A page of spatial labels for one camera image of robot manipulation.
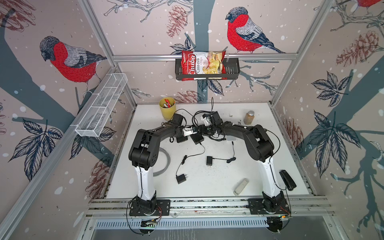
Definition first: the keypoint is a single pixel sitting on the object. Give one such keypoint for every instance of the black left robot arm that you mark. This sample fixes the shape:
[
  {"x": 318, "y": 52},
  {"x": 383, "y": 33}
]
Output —
[{"x": 145, "y": 151}]

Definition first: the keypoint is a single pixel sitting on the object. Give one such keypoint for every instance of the white mesh wall shelf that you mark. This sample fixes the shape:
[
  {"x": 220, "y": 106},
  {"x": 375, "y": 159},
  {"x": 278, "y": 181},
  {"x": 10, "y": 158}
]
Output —
[{"x": 98, "y": 113}]

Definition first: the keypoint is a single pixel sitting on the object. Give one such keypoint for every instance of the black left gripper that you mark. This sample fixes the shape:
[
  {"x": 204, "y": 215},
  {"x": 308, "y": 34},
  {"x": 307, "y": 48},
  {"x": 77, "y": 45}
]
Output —
[{"x": 184, "y": 138}]

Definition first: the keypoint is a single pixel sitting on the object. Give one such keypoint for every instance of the black ribbed power brick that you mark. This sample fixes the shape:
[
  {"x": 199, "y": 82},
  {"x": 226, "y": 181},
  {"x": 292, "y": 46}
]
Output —
[{"x": 197, "y": 138}]

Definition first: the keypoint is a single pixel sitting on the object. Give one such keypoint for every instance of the beige power strip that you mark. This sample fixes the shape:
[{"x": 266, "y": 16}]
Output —
[{"x": 240, "y": 187}]

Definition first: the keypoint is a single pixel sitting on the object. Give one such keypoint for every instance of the black stapler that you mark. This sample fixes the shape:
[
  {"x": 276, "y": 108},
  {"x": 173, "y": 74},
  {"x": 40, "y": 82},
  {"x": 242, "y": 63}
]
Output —
[{"x": 288, "y": 180}]

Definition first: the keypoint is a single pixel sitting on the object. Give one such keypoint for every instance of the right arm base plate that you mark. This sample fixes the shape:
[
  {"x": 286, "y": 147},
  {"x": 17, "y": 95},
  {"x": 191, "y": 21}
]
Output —
[{"x": 267, "y": 207}]

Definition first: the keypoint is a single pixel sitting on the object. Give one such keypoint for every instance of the red cassava chips bag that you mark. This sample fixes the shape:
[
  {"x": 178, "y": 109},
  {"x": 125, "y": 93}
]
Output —
[{"x": 202, "y": 63}]

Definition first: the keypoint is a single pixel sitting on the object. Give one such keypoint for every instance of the black wire wall basket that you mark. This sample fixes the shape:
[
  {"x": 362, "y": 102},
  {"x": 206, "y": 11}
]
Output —
[{"x": 231, "y": 66}]

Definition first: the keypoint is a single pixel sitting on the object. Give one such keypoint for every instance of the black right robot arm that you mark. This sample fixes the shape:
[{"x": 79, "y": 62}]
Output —
[{"x": 260, "y": 148}]

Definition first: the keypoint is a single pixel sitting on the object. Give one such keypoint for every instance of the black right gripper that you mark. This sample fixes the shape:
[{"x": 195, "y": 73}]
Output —
[{"x": 201, "y": 130}]

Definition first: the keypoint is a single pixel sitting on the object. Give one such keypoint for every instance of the yellow pen cup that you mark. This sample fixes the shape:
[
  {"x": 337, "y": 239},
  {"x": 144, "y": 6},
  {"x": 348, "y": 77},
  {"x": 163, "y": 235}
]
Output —
[{"x": 168, "y": 107}]

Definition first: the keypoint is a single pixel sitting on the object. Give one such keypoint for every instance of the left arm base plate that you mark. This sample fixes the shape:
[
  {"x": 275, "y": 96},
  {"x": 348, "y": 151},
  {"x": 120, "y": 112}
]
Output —
[{"x": 142, "y": 208}]

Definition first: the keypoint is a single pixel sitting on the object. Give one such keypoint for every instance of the black wall plug adapter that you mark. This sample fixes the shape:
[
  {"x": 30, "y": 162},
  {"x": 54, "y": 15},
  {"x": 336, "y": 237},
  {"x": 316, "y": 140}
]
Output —
[{"x": 182, "y": 177}]

